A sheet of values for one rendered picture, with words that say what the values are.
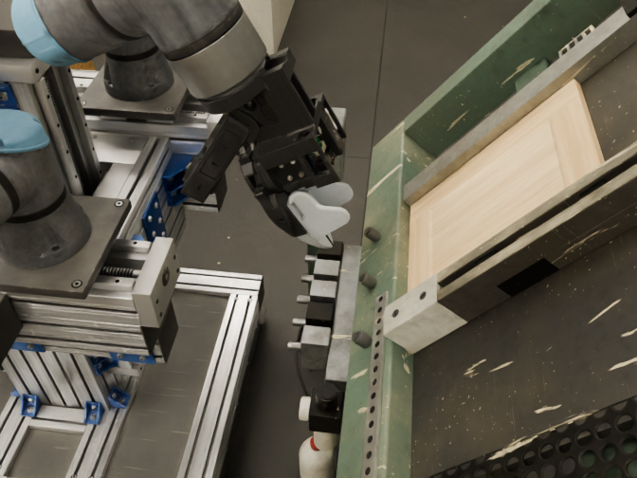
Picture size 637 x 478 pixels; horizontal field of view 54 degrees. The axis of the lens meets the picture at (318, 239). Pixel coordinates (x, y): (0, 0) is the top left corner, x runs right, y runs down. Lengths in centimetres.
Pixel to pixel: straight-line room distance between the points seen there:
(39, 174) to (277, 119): 53
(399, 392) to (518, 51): 76
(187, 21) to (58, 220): 62
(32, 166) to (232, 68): 54
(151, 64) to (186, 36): 92
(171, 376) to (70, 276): 90
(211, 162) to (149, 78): 86
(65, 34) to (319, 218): 27
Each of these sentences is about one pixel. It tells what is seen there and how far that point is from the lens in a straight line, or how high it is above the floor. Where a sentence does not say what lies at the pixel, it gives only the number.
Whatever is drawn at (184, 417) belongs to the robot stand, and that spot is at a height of 21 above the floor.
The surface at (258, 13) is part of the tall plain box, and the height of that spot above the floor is 26.
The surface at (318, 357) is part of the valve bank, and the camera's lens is 129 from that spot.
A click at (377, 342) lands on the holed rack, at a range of 111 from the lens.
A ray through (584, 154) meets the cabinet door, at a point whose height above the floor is 120.
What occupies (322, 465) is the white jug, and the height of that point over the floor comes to 15.
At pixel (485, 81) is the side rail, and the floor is 106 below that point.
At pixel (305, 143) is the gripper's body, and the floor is 146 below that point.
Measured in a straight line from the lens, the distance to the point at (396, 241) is 125.
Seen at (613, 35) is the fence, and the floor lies 130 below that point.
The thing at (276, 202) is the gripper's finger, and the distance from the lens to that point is 58.
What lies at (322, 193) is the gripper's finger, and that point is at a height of 136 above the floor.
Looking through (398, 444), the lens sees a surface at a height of 90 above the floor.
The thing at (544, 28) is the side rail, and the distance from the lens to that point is 142.
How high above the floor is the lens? 178
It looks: 45 degrees down
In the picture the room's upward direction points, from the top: straight up
